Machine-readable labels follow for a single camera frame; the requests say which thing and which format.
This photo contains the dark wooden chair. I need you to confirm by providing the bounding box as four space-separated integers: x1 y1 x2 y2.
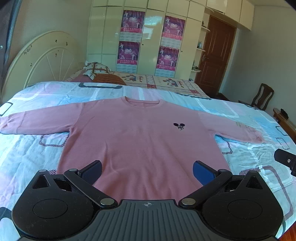
238 83 274 111

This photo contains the upper left pink poster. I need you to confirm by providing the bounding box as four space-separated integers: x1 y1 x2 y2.
120 10 145 34

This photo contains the lower right pink poster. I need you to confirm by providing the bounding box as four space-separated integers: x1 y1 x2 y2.
156 46 179 71

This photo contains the brown wooden door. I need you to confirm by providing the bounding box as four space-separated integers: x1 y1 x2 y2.
195 16 236 97

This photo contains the cream round headboard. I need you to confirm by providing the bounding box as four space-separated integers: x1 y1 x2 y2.
1 31 85 103

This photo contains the pink knit sweater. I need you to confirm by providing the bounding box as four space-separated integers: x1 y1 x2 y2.
1 97 263 200

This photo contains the patterned pillow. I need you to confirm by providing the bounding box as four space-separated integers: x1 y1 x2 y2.
83 61 111 80

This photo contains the orange knitted cushion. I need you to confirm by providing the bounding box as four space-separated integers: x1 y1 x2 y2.
92 74 126 85

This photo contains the upper right pink poster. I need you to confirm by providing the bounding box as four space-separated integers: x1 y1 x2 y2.
162 16 185 41

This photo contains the grey curtain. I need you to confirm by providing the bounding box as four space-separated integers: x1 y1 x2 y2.
0 0 23 77

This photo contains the cream glossy wardrobe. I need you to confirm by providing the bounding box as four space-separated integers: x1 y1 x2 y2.
86 1 254 79

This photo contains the patterned beige bedspread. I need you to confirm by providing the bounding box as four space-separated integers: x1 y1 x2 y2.
65 69 211 99

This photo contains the lower left pink poster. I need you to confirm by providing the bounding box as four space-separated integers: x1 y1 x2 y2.
117 41 140 65

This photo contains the pink poster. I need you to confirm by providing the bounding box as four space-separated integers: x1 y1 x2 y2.
120 10 145 34
117 41 140 65
162 16 185 41
156 46 179 71

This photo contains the wooden side table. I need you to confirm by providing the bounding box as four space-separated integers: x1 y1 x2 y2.
273 108 295 141

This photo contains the pastel patchwork bed sheet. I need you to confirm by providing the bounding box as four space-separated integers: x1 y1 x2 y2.
1 81 295 237

